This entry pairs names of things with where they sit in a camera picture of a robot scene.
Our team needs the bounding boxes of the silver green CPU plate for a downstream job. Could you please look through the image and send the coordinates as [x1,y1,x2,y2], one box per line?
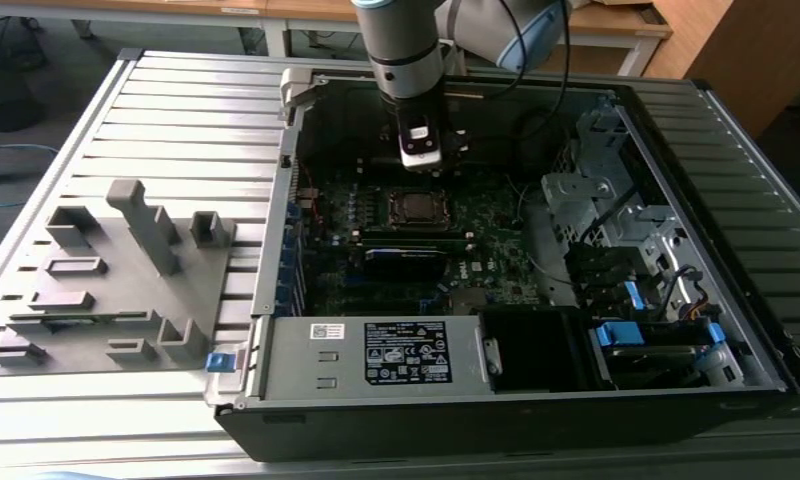
[402,193,442,219]

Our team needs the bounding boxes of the metal socket cover frame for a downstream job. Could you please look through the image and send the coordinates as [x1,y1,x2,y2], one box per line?
[390,188,456,230]

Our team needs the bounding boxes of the CPU socket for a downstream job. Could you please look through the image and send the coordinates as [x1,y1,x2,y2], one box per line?
[386,187,460,233]

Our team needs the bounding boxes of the silver metal drive cage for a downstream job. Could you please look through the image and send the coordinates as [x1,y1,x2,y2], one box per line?
[539,99,693,314]

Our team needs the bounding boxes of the black graphics card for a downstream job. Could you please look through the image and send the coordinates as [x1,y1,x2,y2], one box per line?
[362,246,451,282]

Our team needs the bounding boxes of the green motherboard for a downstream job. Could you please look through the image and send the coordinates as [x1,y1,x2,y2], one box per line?
[298,169,579,319]

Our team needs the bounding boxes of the silver chipset heatsink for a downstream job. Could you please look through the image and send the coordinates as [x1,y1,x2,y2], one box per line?
[448,288,491,315]

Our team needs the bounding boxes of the black plastic block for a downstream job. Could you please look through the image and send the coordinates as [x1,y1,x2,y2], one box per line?
[564,243,643,315]

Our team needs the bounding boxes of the wooden cabinet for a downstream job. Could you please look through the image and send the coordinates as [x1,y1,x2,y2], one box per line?
[643,0,800,139]

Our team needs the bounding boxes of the black plastic air shroud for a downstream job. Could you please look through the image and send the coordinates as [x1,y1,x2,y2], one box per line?
[478,306,594,396]

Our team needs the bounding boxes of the hard disk blue carrier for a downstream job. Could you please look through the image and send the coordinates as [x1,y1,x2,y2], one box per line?
[590,319,727,391]

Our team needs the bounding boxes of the grey power supply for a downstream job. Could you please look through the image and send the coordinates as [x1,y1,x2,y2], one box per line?
[259,313,495,401]

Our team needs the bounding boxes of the grey parts rack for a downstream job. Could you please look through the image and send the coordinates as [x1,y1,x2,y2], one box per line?
[0,178,240,378]

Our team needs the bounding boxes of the black PC case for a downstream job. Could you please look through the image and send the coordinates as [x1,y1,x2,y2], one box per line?
[202,66,800,464]

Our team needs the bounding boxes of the green RAM stick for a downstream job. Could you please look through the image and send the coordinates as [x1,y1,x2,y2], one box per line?
[37,312,156,330]

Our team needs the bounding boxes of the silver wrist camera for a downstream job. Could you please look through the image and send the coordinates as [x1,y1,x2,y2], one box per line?
[398,113,443,174]

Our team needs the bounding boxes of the grey plastic case handle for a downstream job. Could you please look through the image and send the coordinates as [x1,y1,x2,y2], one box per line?
[278,67,318,125]

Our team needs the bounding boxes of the thick black cable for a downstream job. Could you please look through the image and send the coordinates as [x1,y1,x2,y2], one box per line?
[512,109,571,174]

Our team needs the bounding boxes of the wooden desk white frame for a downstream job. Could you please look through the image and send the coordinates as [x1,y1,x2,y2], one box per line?
[559,0,675,77]
[266,0,368,59]
[0,0,272,59]

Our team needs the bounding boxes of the thin black cable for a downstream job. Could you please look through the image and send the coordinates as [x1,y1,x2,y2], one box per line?
[575,183,641,251]

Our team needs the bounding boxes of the black disk wire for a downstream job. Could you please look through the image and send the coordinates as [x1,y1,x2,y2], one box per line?
[658,263,705,314]

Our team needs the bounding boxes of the pale blue floor cable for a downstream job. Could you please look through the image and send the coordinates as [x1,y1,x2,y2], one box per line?
[0,142,63,208]

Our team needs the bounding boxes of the coloured power wires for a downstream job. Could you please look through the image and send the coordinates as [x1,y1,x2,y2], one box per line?
[685,295,721,322]

